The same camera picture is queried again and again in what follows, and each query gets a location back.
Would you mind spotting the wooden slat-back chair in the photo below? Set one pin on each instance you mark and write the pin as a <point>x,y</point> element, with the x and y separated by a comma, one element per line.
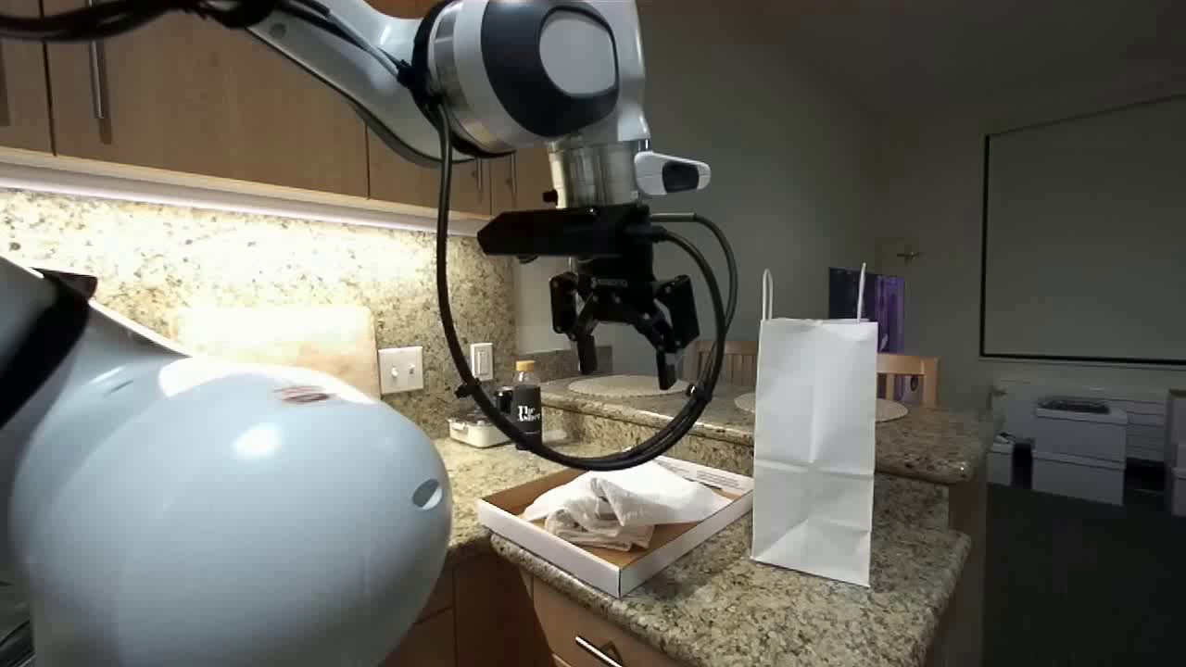
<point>909,377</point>
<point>740,361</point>

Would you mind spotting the black jar with wooden lid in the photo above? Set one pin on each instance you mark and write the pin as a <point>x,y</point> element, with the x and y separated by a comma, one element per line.
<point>526,410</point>

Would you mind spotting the white printer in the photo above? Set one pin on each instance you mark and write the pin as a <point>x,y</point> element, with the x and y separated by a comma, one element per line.
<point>1081,448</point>

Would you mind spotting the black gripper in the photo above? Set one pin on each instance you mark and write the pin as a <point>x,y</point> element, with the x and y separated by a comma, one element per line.
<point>615,284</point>

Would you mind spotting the light wooden cutting board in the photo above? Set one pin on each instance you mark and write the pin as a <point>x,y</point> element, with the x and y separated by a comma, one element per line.
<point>281,345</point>

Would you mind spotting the white paper bag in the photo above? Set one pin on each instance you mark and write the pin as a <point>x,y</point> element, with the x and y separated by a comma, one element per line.
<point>814,456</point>

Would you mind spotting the shallow cardboard box tray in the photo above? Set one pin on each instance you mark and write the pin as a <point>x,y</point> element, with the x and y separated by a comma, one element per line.
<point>615,573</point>

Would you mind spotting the white light switch plate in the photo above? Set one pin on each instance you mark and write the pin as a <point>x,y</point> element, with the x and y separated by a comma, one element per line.
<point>400,368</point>

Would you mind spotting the wooden drawer cabinet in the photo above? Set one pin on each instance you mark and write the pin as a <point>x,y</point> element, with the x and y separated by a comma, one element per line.
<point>557,625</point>

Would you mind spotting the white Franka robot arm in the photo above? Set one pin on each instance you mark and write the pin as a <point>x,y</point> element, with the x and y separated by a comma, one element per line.
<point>222,520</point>

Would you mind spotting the white wall outlet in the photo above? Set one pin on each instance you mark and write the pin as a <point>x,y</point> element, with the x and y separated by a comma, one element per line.
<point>478,361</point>

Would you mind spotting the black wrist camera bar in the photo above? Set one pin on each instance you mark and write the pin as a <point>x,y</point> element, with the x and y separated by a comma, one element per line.
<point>531,231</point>

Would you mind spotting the small clear container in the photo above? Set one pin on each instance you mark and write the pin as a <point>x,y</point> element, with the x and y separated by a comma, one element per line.
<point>475,430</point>

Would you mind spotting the large white wall board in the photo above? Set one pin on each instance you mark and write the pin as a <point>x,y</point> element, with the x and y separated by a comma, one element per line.
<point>1087,236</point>

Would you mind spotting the wooden upper cabinets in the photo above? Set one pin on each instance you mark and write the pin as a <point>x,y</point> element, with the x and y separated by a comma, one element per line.
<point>186,88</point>

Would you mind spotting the white dotted cloth towel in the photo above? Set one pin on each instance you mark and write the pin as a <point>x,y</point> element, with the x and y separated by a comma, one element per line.
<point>642,494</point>

